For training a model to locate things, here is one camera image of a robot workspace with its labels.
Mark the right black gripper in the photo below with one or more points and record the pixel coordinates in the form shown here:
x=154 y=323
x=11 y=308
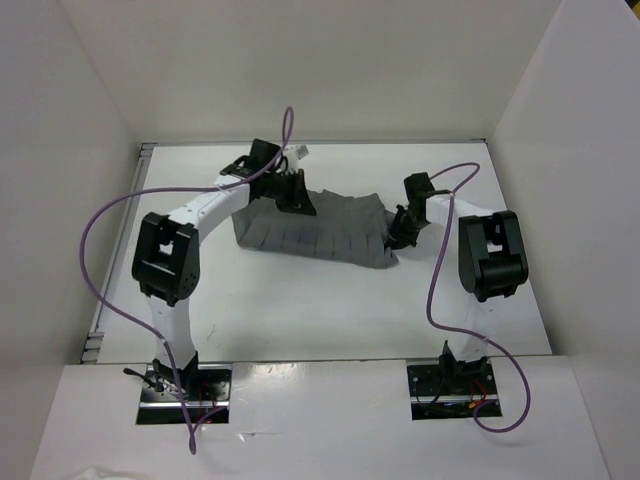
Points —
x=396 y=238

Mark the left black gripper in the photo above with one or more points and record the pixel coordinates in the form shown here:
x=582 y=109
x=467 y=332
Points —
x=298 y=201

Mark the grey pleated skirt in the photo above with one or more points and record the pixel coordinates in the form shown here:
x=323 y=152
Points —
x=345 y=229

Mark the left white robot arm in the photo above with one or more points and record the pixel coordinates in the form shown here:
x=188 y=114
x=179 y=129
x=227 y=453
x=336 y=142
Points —
x=166 y=261

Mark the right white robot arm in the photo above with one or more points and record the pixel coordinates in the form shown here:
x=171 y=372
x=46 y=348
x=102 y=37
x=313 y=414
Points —
x=491 y=257

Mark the white crumpled plastic bag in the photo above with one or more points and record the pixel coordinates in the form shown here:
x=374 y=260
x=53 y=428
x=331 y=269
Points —
x=104 y=473

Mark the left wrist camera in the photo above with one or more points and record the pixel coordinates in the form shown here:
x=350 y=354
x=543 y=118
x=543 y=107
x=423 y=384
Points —
x=267 y=155

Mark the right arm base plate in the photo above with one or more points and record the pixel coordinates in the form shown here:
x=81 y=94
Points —
x=434 y=398

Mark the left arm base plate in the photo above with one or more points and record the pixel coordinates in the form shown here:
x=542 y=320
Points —
x=207 y=402

